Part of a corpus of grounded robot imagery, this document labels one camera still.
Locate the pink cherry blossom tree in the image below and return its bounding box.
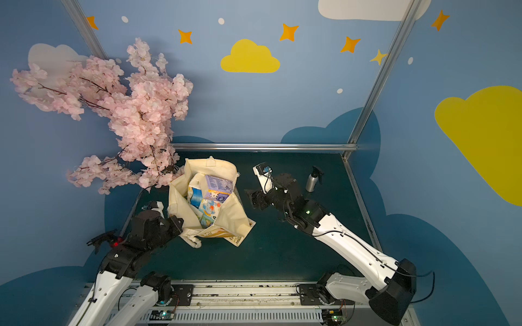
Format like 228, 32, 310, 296
10, 38, 194, 195

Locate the cream canvas tote bag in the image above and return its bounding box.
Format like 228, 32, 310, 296
167, 156, 256, 249

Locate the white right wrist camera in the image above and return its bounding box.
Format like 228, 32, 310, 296
253, 162, 273, 194

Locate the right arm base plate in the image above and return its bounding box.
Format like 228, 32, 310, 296
296, 283, 355, 306

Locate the aluminium mounting rail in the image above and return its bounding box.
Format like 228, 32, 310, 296
104, 281, 419, 325

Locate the right green circuit board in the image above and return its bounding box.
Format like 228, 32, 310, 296
322, 310, 345, 326

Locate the white green elephant tissue pack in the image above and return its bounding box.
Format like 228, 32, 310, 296
198, 199, 222, 229

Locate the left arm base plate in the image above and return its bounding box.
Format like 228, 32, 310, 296
164, 284, 194, 306

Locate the silver spray bottle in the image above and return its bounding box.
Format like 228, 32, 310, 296
305, 166, 324, 193

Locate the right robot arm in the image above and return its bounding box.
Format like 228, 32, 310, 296
247, 165, 417, 325

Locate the green circuit board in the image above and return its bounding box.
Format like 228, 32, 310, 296
322, 310, 345, 326
149, 311, 175, 322

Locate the left green circuit board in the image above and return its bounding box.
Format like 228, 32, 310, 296
149, 311, 175, 322

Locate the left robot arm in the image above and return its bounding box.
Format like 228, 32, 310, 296
69, 208, 184, 325

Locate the purple tissue pack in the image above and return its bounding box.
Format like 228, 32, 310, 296
201, 175, 235, 203

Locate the blue orange tissue pack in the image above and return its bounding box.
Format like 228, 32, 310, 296
188, 186, 203, 209

